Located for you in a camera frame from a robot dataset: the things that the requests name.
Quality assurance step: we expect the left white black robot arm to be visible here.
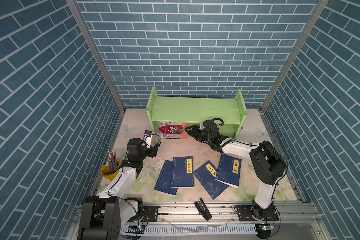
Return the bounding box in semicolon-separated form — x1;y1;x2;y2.
77;134;160;240

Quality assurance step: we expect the blue book far left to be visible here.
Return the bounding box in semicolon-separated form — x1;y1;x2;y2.
154;160;178;196

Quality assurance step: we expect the black stapler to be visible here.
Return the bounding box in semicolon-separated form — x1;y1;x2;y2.
195;198;212;221

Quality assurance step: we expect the yellow pen cup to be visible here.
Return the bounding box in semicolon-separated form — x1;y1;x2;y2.
100;151;121;181

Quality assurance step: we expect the blue book centre bottom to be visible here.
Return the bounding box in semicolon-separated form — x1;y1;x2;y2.
194;161;229;200

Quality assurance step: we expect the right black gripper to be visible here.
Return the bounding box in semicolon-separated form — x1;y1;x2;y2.
184;124;213;144

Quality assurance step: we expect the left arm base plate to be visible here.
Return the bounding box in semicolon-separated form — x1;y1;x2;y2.
128;206;159;224

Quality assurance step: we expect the blue book yellow label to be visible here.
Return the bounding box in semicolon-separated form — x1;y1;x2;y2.
172;156;194;188
216;154;242;189

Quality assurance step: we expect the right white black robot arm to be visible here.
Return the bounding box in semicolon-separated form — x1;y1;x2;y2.
185;118;288;221

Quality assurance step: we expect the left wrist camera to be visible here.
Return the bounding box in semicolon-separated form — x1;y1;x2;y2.
143;130;153;149

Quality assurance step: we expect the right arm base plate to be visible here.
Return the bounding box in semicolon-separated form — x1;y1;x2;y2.
234;204;280;222

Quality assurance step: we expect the red Hamlet picture book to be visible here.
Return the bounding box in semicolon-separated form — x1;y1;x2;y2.
157;122;189;140

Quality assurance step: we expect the green wooden two-tier shelf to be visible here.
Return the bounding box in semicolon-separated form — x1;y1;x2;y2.
146;88;248;139

